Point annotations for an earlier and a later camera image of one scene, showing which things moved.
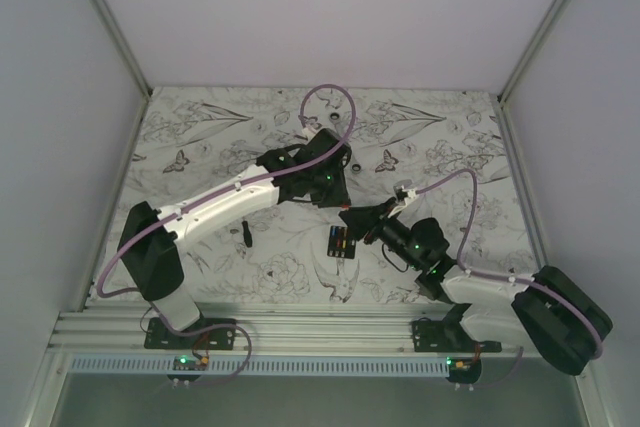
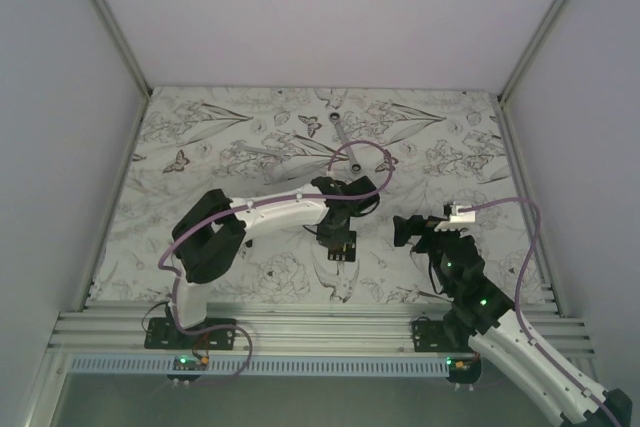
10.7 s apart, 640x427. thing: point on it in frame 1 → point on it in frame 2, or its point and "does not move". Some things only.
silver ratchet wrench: (336, 118) does not move
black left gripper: (339, 197) → (325, 239)
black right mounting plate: (448, 336) does not move
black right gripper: (360, 219) → (418, 225)
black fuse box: (341, 243) does not move
